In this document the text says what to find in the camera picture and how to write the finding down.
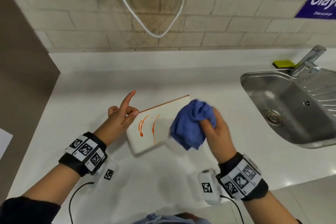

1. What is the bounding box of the white paper sheet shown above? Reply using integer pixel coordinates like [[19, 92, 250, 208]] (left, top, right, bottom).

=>
[[0, 128, 13, 161]]

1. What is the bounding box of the metal sink drain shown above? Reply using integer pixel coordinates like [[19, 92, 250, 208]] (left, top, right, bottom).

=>
[[265, 110, 283, 127]]

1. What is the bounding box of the blue cleaning cloth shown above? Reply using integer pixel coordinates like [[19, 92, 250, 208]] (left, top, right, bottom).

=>
[[169, 99, 218, 151]]

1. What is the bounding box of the black camera cable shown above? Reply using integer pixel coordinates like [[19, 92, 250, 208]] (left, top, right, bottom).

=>
[[220, 195, 246, 224], [68, 182, 94, 224]]

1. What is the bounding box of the brown cabinet panel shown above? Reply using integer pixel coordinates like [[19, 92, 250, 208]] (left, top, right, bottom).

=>
[[0, 0, 61, 201]]

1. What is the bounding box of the white tile with orange stain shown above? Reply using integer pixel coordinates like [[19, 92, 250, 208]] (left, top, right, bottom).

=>
[[125, 95, 191, 155]]

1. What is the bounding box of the person's blue clothing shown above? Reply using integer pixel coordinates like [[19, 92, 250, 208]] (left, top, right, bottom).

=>
[[136, 212, 206, 224]]

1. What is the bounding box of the stainless steel sink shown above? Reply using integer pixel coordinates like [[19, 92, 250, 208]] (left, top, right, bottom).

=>
[[240, 68, 336, 150]]

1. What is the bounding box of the person's left hand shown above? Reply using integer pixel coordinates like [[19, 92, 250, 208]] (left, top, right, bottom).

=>
[[93, 90, 139, 146]]

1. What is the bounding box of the black marker wristband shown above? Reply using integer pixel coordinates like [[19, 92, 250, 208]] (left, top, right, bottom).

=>
[[216, 152, 269, 201], [58, 132, 109, 177]]

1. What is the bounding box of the person's right hand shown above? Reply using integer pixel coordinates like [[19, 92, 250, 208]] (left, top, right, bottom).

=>
[[201, 107, 237, 164]]

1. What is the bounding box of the chrome faucet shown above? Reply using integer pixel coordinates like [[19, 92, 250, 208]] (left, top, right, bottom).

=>
[[291, 45, 327, 77]]

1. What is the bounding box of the person's right forearm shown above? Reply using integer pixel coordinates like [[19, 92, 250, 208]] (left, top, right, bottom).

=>
[[241, 189, 303, 224]]

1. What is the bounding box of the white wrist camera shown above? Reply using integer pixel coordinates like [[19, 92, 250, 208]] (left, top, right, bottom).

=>
[[93, 159, 117, 187], [197, 169, 222, 205]]

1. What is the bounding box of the person's left forearm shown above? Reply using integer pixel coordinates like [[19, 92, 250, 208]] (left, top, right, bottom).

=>
[[0, 162, 82, 224]]

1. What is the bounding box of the white cable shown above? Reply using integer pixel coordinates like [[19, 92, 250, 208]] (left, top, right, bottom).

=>
[[83, 0, 185, 38]]

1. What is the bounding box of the yellow sponge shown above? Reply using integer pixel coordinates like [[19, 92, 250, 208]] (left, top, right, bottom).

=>
[[272, 60, 296, 69]]

